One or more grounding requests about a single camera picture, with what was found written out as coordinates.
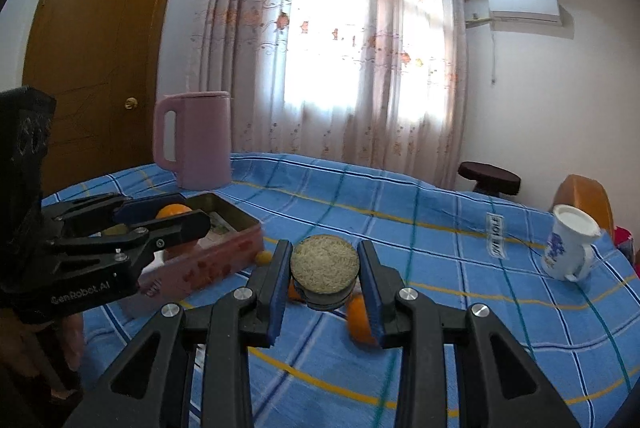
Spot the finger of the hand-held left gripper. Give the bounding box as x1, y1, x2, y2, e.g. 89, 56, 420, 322
90, 210, 211, 260
42, 193, 195, 238

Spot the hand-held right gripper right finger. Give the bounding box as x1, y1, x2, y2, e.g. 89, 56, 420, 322
357, 240, 581, 428

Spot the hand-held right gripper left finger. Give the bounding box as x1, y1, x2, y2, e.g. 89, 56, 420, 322
62, 239, 294, 428

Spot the pink tin box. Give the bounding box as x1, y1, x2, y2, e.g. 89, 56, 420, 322
121, 193, 266, 320

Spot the person's left forearm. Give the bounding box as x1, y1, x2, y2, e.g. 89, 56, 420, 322
61, 310, 86, 372

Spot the bowl of rice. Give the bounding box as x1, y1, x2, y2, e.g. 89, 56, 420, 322
289, 233, 361, 312

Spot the pink electric kettle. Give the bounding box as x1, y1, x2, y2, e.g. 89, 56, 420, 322
152, 91, 234, 192

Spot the brown wooden door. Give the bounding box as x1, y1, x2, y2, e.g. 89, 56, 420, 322
22, 0, 182, 200

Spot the dark round stool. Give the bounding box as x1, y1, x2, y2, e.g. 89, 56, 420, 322
458, 161, 522, 198

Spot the white mug with blue print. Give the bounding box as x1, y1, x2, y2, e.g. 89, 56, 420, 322
541, 203, 604, 283

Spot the sheer floral curtain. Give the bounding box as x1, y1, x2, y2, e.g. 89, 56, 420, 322
186, 0, 472, 192

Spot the red cloth item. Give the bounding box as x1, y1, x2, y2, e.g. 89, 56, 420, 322
612, 225, 637, 260

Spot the white air conditioner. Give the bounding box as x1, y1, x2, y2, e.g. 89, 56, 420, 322
487, 0, 562, 28

